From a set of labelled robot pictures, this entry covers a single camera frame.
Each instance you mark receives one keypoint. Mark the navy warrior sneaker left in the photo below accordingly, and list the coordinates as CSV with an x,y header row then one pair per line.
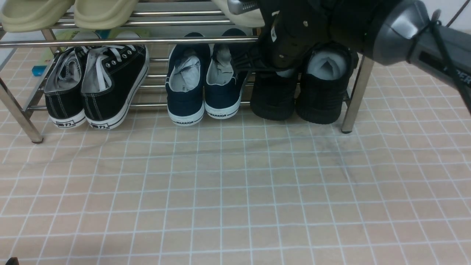
x,y
187,69

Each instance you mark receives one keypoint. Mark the black knit sneaker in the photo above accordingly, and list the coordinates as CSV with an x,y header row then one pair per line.
x,y
324,82
273,94

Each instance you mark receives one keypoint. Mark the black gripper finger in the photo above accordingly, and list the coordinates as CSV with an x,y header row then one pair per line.
x,y
254,57

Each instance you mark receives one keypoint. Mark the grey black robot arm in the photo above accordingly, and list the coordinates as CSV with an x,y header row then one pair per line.
x,y
385,31

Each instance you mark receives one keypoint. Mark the olive green slipper far left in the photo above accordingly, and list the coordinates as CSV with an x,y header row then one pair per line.
x,y
32,15

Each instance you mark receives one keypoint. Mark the black canvas sneaker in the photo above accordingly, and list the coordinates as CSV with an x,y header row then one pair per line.
x,y
62,90
111,79

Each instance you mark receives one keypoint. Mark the black canvas sneaker left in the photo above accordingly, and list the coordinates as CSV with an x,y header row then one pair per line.
x,y
62,90

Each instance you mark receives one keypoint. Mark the black canvas sneaker right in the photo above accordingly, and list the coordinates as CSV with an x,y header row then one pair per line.
x,y
111,79

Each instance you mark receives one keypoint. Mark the small blue box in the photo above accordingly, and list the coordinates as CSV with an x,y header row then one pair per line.
x,y
38,70

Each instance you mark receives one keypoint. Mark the dark object bottom left corner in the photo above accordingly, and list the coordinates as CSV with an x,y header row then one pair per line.
x,y
12,261

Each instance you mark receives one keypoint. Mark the olive green slipper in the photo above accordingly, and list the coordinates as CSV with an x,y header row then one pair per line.
x,y
32,15
102,14

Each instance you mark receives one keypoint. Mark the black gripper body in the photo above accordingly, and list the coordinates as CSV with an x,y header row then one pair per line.
x,y
295,25

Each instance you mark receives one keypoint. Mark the navy warrior sneaker right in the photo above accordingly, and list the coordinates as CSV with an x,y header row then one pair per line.
x,y
224,85

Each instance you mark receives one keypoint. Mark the navy warrior sneaker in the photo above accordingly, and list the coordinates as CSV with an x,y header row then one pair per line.
x,y
224,85
187,69

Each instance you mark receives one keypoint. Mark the stainless steel shoe rack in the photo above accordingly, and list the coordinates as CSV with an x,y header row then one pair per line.
x,y
142,19

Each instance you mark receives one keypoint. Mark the cream slipper left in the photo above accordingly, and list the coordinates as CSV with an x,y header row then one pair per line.
x,y
251,19

